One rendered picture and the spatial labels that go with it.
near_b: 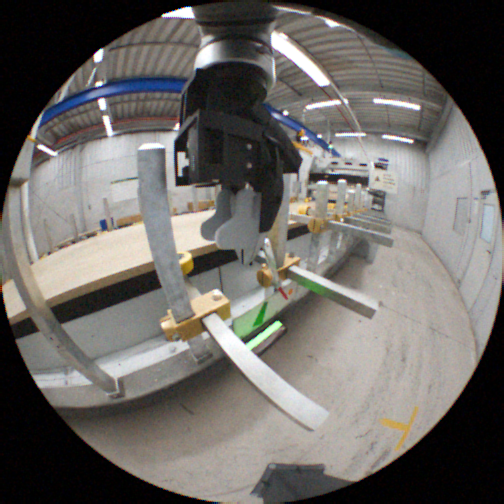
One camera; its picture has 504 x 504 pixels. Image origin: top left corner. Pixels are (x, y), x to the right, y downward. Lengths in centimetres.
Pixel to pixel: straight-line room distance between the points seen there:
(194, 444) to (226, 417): 28
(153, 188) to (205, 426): 109
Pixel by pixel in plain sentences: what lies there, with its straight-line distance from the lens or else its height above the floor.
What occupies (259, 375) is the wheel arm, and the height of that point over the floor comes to 85.
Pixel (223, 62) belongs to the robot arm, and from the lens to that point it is 17.
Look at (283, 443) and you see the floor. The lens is 108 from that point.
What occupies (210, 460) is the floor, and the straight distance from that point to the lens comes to 111.
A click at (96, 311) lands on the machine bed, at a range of 54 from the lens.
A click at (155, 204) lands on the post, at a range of 20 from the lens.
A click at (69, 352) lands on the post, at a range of 35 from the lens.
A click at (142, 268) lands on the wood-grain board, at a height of 89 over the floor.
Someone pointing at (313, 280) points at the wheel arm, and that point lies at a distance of 37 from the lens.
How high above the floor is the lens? 106
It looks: 24 degrees down
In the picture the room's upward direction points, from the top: straight up
